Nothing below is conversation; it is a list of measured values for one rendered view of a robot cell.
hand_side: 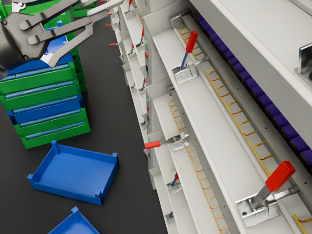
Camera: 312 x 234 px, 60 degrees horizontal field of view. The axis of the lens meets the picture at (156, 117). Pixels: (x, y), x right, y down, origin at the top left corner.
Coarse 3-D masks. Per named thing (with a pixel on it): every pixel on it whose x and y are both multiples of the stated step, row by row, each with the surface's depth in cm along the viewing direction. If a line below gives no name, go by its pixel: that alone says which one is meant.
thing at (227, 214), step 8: (176, 96) 70; (176, 104) 68; (184, 112) 65; (184, 120) 64; (192, 128) 62; (192, 136) 60; (200, 152) 57; (200, 160) 56; (208, 168) 54; (208, 176) 53; (216, 184) 51; (216, 192) 50; (224, 200) 49; (224, 208) 48; (224, 216) 47; (232, 216) 47; (216, 224) 48; (232, 224) 46; (232, 232) 45
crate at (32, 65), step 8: (56, 40) 115; (64, 40) 115; (48, 48) 110; (56, 48) 110; (64, 56) 101; (24, 64) 98; (32, 64) 99; (40, 64) 100; (8, 72) 98; (16, 72) 99
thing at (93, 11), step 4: (112, 0) 47; (116, 0) 47; (120, 0) 48; (104, 4) 47; (108, 4) 47; (112, 4) 47; (116, 4) 48; (120, 4) 50; (96, 8) 47; (100, 8) 47; (104, 8) 47; (108, 8) 49; (88, 12) 47; (92, 12) 47; (96, 12) 47; (88, 16) 48
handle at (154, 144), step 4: (172, 136) 61; (168, 140) 62; (172, 140) 62; (176, 140) 61; (144, 144) 61; (148, 144) 60; (152, 144) 60; (156, 144) 60; (160, 144) 61; (164, 144) 61; (148, 148) 60
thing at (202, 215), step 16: (160, 96) 75; (160, 112) 72; (176, 112) 70; (176, 128) 66; (176, 160) 61; (192, 160) 59; (192, 176) 57; (192, 192) 55; (208, 192) 53; (192, 208) 52; (208, 208) 51; (208, 224) 50
